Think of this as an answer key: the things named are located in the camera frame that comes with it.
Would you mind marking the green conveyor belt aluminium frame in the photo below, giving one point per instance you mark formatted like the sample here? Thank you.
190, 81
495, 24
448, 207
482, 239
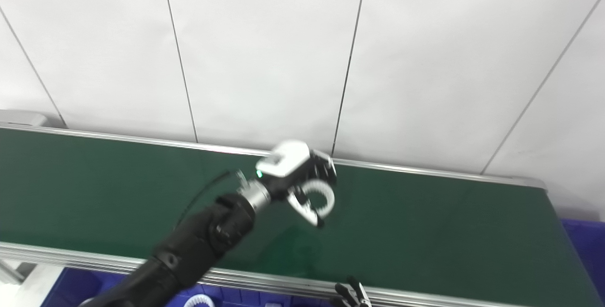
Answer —
425, 231

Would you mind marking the large empty blue bin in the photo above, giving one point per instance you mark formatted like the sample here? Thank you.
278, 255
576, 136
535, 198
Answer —
588, 250

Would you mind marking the blue bin holding white parts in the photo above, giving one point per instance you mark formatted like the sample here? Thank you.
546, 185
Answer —
71, 288

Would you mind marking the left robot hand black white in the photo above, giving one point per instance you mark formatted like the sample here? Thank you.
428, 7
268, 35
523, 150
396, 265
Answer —
288, 160

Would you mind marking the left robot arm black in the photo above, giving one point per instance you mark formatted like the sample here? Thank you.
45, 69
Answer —
203, 236

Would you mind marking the aluminium conveyor support leg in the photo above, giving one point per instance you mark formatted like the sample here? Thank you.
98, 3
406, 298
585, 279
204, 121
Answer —
9, 271

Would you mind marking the grey conveyor end cap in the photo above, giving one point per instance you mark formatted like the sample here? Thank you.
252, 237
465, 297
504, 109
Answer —
21, 118

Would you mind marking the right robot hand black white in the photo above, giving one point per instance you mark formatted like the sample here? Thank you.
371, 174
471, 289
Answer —
352, 297

